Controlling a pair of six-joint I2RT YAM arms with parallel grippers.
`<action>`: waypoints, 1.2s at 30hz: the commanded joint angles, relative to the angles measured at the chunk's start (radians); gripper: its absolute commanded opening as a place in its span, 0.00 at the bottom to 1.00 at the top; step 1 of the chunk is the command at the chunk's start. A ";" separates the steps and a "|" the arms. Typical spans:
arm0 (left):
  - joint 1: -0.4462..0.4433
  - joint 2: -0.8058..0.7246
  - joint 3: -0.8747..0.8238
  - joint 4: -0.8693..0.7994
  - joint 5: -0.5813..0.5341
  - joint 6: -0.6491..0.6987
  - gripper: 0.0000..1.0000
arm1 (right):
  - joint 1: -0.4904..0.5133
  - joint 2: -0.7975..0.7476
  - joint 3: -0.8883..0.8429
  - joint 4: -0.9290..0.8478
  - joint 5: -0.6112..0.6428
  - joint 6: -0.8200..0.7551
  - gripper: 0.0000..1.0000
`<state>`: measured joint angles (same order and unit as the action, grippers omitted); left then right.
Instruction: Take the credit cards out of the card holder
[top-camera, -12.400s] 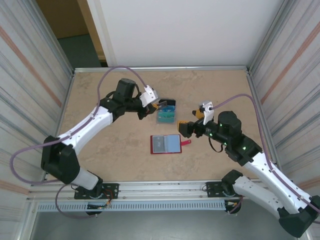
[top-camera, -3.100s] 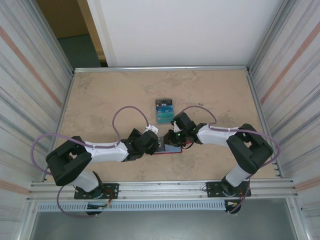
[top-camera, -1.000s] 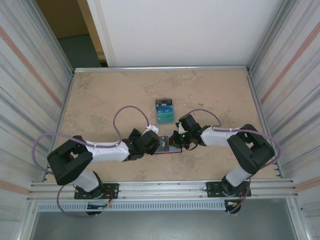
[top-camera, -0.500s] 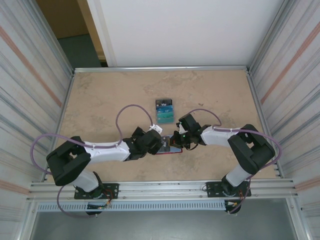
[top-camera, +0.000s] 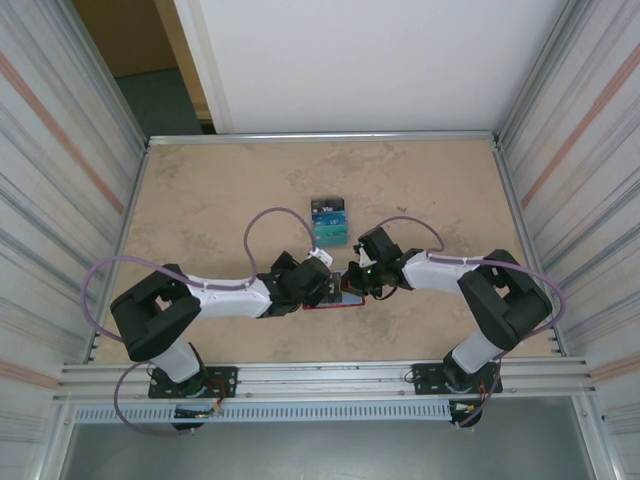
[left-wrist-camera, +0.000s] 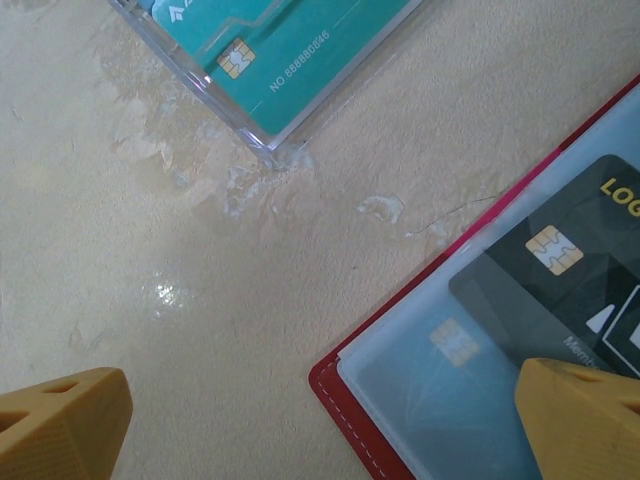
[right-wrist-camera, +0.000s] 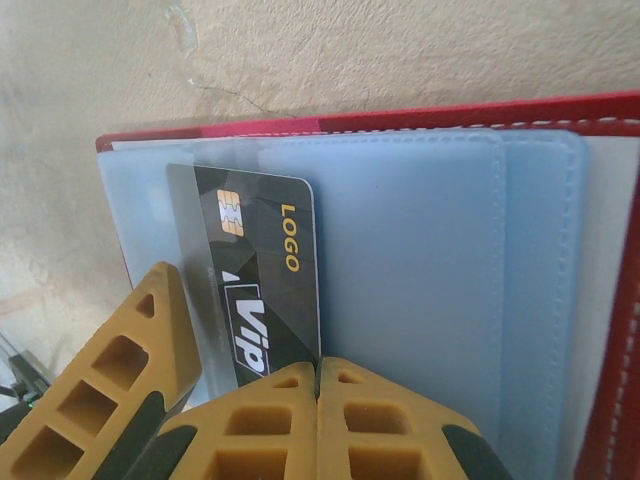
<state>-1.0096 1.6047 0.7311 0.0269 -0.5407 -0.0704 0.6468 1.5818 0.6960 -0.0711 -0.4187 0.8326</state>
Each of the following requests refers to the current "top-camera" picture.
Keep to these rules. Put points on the red card holder wallet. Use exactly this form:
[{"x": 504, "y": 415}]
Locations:
[{"x": 350, "y": 299}]

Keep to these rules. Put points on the translucent corrugated side panel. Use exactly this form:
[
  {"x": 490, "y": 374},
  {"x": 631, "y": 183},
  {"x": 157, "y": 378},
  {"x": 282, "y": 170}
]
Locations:
[
  {"x": 50, "y": 150},
  {"x": 590, "y": 150}
]

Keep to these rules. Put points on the wooden door frame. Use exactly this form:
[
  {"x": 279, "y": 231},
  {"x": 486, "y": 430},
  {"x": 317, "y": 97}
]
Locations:
[{"x": 192, "y": 75}]

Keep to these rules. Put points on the grey metal shelf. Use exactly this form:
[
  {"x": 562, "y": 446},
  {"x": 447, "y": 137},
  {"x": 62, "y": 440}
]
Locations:
[{"x": 320, "y": 450}]

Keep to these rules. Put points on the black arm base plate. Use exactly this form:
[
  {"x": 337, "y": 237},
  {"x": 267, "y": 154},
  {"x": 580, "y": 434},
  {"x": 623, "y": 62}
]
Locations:
[
  {"x": 225, "y": 375},
  {"x": 425, "y": 372}
]

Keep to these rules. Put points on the green VIP card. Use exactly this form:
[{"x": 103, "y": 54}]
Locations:
[{"x": 332, "y": 237}]

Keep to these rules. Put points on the aluminium frame post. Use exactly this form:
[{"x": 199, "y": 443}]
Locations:
[
  {"x": 104, "y": 75},
  {"x": 539, "y": 75}
]

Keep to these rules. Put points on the blue VIP card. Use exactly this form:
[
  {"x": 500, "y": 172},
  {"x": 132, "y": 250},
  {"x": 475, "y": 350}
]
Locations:
[{"x": 330, "y": 219}]

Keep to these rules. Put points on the black Vip card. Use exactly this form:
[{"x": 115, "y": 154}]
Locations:
[{"x": 327, "y": 206}]

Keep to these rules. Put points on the aluminium table end rail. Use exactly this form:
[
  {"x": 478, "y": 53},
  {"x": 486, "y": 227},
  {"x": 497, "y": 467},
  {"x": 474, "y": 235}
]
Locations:
[{"x": 320, "y": 137}]

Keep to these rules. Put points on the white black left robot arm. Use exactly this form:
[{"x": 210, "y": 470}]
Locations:
[{"x": 225, "y": 297}]

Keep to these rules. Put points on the clear acrylic card stand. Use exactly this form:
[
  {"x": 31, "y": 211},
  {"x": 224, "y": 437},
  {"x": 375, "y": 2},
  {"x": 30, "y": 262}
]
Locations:
[{"x": 332, "y": 242}]

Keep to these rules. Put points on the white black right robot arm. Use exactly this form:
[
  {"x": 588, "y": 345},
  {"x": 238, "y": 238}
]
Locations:
[{"x": 435, "y": 272}]

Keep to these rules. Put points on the aluminium table side rail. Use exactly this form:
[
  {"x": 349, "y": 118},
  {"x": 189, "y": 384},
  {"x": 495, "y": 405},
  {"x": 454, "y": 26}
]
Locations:
[
  {"x": 515, "y": 200},
  {"x": 132, "y": 200}
]

